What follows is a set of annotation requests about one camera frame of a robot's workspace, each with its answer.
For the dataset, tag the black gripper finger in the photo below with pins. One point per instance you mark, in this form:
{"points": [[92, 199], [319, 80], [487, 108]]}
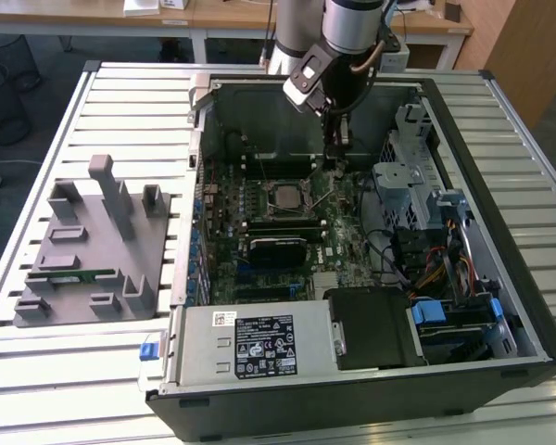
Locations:
{"points": [[346, 132], [332, 139]]}

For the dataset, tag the thin metal locking lever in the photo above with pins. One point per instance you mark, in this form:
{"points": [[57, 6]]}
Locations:
{"points": [[326, 194], [261, 168]]}

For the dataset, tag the silver CPU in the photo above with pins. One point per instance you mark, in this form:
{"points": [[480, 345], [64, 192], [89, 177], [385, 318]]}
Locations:
{"points": [[288, 196]]}

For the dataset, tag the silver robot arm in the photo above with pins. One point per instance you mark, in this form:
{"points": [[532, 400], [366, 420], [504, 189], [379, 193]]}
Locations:
{"points": [[352, 28]]}

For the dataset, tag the CPU socket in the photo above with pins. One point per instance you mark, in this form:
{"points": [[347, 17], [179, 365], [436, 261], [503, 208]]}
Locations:
{"points": [[269, 211]]}

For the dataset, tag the black RAM slot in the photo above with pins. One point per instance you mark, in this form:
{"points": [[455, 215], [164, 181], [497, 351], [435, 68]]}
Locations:
{"points": [[282, 232], [287, 157], [287, 167], [282, 236], [287, 162], [282, 227], [287, 171], [282, 223]]}

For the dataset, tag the silver metal drive cage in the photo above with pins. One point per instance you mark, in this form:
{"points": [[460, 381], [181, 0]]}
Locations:
{"points": [[394, 185]]}

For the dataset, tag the green motherboard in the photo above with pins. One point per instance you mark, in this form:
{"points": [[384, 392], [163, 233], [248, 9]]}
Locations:
{"points": [[347, 250]]}

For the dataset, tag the small brown box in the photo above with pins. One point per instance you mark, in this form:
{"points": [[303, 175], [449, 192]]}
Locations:
{"points": [[453, 11]]}

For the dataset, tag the silver chipset heat sink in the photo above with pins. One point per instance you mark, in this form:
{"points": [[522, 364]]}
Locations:
{"points": [[326, 283]]}

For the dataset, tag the blue card retention clip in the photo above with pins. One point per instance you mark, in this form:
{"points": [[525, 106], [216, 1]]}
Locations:
{"points": [[196, 237], [194, 254], [193, 270], [192, 285], [191, 301]]}

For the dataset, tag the black expansion slot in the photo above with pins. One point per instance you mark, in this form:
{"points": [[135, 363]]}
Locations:
{"points": [[259, 293]]}

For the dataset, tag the wooden cabinet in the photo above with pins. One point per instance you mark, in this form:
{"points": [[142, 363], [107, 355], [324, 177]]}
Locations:
{"points": [[533, 51]]}

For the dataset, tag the small white box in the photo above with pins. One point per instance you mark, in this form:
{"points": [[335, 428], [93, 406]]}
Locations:
{"points": [[173, 3]]}

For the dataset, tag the blue disk carrier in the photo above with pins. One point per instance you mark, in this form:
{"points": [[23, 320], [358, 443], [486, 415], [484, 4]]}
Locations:
{"points": [[428, 315]]}

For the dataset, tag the blue plastic bay clip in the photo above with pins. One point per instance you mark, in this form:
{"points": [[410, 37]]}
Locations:
{"points": [[495, 313]]}

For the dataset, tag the silver power supply unit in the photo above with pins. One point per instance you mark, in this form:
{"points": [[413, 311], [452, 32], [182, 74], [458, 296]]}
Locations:
{"points": [[199, 347]]}

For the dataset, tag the grey parts rack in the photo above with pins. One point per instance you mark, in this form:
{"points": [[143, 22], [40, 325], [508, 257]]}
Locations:
{"points": [[97, 259]]}

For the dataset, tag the black PC case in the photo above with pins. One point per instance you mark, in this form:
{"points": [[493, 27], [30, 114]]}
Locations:
{"points": [[306, 412]]}

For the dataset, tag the blue plastic case latch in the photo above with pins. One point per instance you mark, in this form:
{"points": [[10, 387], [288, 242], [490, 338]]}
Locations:
{"points": [[149, 351]]}

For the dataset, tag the wooden desk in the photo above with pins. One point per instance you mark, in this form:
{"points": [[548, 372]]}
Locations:
{"points": [[74, 14]]}

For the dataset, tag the green RAM stick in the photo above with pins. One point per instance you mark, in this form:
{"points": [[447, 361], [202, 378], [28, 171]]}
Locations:
{"points": [[65, 274]]}

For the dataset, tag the black mesh waste bin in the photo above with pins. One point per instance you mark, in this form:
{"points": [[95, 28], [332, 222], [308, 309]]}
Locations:
{"points": [[7, 116], [23, 51]]}

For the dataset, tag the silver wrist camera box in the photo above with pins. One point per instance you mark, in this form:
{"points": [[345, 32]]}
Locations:
{"points": [[308, 76]]}

